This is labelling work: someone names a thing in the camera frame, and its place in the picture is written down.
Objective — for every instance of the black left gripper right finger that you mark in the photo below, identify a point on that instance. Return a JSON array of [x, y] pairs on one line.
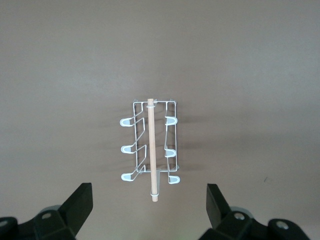
[[225, 222]]

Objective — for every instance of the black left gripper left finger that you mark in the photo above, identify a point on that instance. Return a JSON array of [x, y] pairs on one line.
[[62, 220]]

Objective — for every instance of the brown table cover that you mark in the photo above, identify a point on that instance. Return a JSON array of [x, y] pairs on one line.
[[75, 75]]

